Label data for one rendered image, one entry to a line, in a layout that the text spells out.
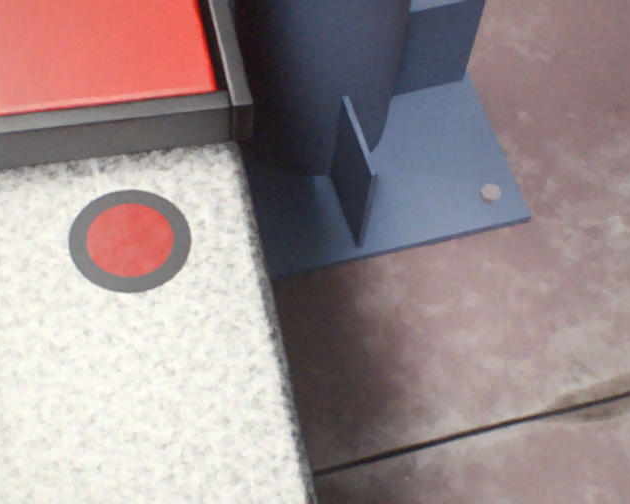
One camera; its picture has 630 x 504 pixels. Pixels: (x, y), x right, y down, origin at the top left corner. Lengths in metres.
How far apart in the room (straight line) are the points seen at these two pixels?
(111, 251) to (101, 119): 0.03
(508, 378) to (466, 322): 0.07
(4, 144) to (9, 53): 0.03
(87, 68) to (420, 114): 1.16
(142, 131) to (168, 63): 0.02
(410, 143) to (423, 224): 0.10
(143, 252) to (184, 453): 0.06
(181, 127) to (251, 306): 0.05
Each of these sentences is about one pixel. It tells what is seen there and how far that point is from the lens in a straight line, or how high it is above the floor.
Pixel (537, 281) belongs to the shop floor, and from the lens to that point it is 1.44.
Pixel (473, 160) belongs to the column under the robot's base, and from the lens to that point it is 1.50.
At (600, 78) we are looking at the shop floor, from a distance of 1.61.
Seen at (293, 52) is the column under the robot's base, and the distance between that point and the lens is 1.30.
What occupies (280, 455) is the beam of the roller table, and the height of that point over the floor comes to 0.92.
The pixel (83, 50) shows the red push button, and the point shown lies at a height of 0.93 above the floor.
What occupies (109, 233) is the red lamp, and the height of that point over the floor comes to 0.92.
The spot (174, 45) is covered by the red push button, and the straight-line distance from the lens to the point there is 0.38.
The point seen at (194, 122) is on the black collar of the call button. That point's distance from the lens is 0.37.
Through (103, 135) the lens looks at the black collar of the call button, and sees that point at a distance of 0.37.
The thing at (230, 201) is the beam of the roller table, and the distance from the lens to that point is 0.37.
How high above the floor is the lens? 1.23
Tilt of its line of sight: 60 degrees down
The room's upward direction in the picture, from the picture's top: 9 degrees clockwise
